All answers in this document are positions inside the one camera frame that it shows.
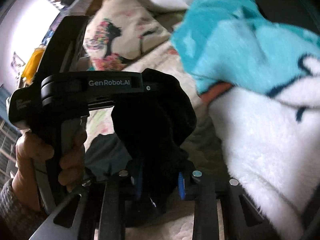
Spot person left hand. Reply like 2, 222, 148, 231
12, 119, 87, 212

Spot floral silhouette cushion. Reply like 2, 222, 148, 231
83, 0, 170, 71

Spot turquoise white fleece blanket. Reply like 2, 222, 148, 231
171, 0, 319, 239

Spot heart patterned quilt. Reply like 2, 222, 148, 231
85, 12, 221, 240

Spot yellow bag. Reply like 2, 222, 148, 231
21, 46, 46, 85

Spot black pants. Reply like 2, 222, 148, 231
85, 69, 196, 226

